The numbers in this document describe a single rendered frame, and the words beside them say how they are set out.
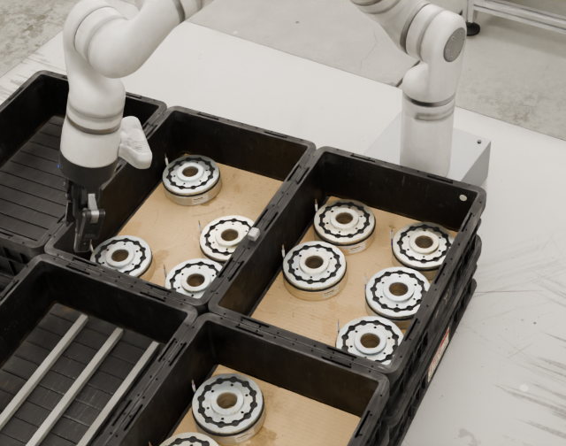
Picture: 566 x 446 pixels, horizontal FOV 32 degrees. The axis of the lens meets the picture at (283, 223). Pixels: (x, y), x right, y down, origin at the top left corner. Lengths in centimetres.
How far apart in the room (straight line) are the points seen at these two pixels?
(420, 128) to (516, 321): 37
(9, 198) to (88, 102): 66
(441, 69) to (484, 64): 181
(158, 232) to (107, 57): 60
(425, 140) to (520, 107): 155
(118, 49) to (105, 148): 16
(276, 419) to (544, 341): 50
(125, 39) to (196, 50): 118
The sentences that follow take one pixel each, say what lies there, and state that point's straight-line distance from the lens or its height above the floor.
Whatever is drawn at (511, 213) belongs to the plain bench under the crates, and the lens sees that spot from 189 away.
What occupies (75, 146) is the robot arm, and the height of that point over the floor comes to 124.
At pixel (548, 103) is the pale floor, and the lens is 329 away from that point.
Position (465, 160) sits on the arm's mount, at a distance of 185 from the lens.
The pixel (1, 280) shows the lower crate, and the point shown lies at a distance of 174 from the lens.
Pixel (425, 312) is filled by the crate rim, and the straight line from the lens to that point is 142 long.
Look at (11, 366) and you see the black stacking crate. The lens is 159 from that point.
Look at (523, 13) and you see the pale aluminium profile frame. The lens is 346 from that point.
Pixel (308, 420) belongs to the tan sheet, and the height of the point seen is 83.
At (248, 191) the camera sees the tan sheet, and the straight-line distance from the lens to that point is 175.
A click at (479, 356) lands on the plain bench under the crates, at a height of 70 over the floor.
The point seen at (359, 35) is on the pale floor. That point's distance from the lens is 358.
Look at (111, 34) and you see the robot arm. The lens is 117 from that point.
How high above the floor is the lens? 202
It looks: 45 degrees down
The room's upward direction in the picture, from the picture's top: 6 degrees counter-clockwise
